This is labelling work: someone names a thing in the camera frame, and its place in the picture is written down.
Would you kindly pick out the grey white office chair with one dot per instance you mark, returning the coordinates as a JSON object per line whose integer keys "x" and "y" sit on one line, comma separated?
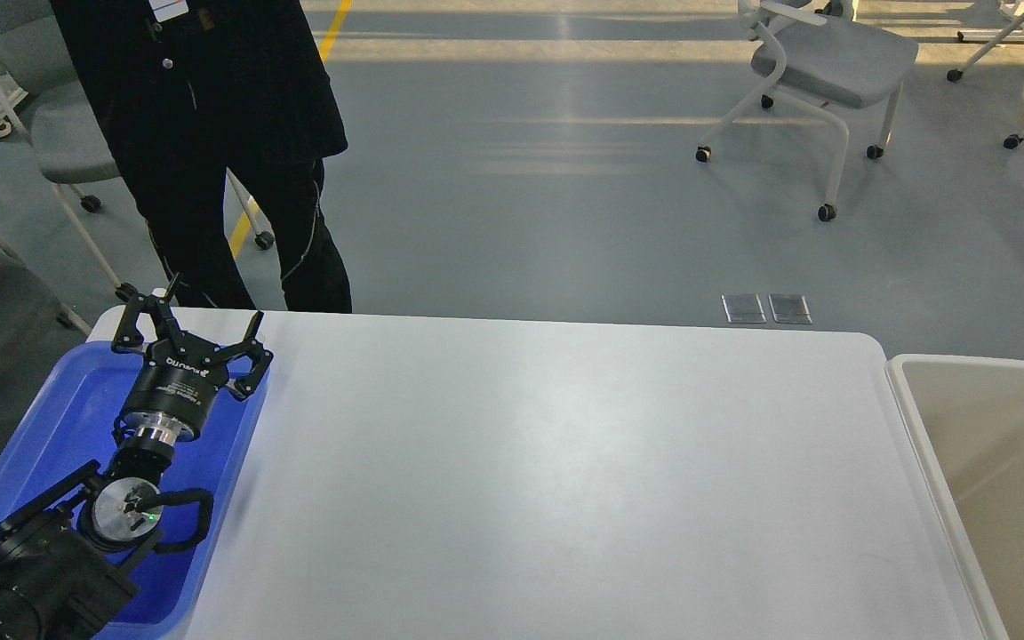
{"x": 811, "y": 61}

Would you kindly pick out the blue plastic tray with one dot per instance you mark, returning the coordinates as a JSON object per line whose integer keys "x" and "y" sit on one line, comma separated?
{"x": 69, "y": 424}

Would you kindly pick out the beige plastic bin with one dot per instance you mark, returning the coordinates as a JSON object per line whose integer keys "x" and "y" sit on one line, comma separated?
{"x": 965, "y": 417}

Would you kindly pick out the grey chair at left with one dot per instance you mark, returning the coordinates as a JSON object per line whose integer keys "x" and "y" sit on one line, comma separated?
{"x": 68, "y": 142}

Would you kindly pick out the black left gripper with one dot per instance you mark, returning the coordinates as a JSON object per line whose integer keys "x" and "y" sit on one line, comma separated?
{"x": 170, "y": 391}

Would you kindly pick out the left metal floor plate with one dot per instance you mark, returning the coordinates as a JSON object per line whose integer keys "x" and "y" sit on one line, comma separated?
{"x": 743, "y": 309}

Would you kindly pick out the person in black clothes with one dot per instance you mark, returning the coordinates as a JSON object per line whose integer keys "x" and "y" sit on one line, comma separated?
{"x": 262, "y": 56}

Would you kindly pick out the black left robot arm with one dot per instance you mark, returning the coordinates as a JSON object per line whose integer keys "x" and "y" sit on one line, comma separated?
{"x": 114, "y": 487}

